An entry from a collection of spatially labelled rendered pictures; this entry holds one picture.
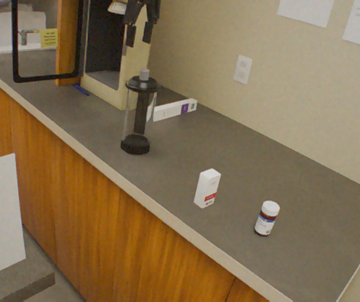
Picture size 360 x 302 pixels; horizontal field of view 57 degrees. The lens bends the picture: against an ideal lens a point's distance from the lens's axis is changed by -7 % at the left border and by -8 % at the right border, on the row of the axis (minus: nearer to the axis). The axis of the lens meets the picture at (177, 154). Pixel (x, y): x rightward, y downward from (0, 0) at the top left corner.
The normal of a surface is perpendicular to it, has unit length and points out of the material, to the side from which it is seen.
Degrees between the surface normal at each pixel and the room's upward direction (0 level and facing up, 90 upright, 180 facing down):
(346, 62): 90
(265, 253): 0
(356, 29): 90
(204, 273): 90
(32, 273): 0
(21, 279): 0
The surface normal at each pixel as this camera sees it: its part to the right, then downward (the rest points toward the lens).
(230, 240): 0.14, -0.88
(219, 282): -0.69, 0.25
